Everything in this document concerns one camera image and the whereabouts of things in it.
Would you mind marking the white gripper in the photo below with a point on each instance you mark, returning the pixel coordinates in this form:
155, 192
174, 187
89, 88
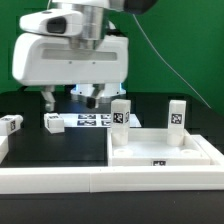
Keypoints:
43, 60

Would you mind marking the white square table top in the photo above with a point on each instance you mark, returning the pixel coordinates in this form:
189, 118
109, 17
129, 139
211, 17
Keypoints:
148, 147

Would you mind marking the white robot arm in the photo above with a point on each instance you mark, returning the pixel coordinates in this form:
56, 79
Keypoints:
73, 43

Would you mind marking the fiducial marker sheet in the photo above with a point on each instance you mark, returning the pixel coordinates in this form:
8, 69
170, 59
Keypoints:
93, 120

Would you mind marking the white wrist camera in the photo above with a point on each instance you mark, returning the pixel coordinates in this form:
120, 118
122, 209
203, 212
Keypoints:
56, 22

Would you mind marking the white left fence wall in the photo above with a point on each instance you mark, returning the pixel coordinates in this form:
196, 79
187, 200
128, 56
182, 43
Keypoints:
3, 147

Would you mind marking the white fence wall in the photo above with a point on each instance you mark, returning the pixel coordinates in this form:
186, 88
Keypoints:
217, 158
110, 179
3, 147

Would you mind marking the white front fence wall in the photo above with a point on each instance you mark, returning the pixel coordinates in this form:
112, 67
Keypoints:
110, 179

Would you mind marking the white right fence wall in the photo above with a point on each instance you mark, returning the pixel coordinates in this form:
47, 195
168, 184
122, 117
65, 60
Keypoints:
217, 158

